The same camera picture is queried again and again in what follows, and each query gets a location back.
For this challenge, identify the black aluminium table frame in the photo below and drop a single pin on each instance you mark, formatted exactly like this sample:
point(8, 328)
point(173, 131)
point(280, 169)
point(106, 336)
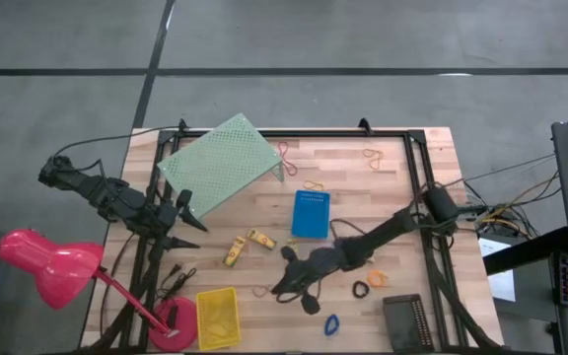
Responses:
point(313, 133)

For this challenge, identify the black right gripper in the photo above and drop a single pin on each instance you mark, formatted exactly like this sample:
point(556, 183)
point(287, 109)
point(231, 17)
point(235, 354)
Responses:
point(313, 263)

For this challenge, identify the white paper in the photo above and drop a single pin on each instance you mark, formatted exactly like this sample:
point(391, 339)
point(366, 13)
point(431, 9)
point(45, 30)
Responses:
point(503, 288)

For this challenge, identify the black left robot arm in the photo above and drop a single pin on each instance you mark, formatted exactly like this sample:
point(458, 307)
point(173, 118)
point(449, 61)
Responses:
point(111, 197)

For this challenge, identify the yellow plastic basket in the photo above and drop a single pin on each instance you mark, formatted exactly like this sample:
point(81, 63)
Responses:
point(205, 320)

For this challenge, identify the black plastic basket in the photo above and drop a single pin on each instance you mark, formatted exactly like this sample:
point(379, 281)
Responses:
point(404, 325)

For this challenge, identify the black desk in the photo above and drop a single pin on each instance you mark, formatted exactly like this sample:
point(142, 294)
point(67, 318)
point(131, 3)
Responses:
point(525, 251)

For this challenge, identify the green perforated metal shelf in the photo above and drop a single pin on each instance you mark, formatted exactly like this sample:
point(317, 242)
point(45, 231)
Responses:
point(220, 163)

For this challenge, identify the yellow rubber band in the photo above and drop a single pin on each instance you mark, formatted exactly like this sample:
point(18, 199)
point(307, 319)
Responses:
point(313, 183)
point(365, 154)

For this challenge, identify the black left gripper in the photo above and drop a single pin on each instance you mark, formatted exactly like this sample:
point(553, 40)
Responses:
point(165, 222)

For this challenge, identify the blue plastic basket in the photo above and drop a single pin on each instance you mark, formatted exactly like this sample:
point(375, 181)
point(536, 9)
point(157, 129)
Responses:
point(311, 214)

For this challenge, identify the pink desk lamp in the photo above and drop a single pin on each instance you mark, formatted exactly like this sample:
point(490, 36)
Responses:
point(52, 266)

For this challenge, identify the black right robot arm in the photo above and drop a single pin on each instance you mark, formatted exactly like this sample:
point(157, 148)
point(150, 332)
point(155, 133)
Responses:
point(377, 234)

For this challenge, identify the red rubber band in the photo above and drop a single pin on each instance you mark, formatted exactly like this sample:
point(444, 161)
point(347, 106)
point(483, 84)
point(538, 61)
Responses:
point(257, 293)
point(289, 165)

